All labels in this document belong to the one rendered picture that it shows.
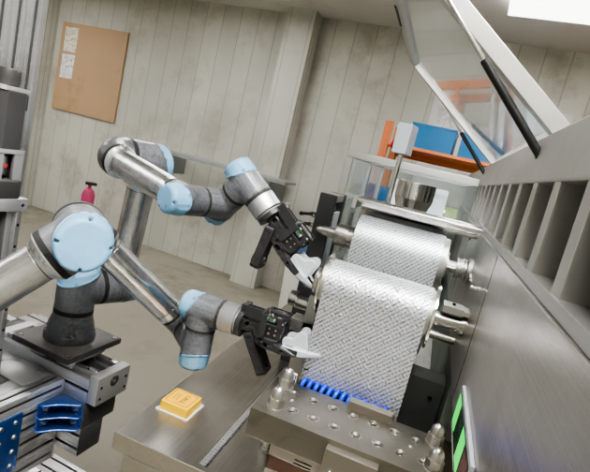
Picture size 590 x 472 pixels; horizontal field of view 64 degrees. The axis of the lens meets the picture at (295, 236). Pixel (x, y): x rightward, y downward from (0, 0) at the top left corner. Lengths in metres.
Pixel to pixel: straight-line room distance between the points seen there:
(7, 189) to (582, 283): 1.26
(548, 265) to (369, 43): 4.59
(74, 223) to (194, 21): 5.15
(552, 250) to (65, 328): 1.33
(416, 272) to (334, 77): 4.02
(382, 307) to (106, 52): 5.94
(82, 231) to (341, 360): 0.62
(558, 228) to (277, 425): 0.62
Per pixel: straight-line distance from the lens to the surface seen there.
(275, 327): 1.11
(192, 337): 1.21
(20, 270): 1.07
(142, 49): 6.38
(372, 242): 1.29
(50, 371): 1.67
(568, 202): 0.68
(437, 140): 4.00
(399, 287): 1.09
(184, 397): 1.20
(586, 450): 0.37
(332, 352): 1.13
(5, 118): 1.37
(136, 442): 1.10
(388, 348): 1.10
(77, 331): 1.61
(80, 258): 1.04
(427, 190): 1.76
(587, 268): 0.54
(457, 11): 0.93
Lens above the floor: 1.54
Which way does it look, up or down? 10 degrees down
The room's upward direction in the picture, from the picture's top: 14 degrees clockwise
